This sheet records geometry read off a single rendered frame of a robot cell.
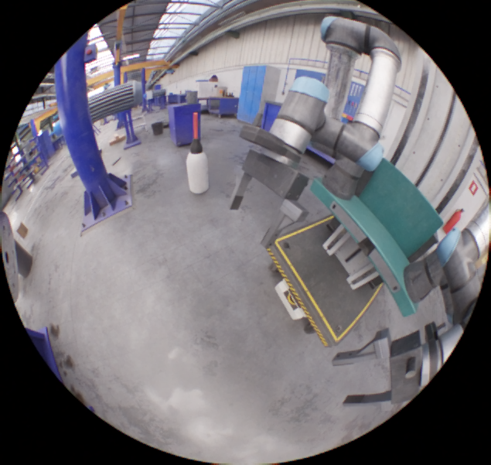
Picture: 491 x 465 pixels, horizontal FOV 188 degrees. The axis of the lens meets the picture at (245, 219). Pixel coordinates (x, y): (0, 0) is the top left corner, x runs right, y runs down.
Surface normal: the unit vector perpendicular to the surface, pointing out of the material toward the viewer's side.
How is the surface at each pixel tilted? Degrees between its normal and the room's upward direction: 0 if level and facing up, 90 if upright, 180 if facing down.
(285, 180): 67
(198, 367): 0
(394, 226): 90
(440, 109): 90
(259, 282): 0
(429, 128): 90
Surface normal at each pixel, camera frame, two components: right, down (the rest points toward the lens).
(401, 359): -0.80, -0.08
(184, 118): 0.59, 0.65
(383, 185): -0.90, 0.25
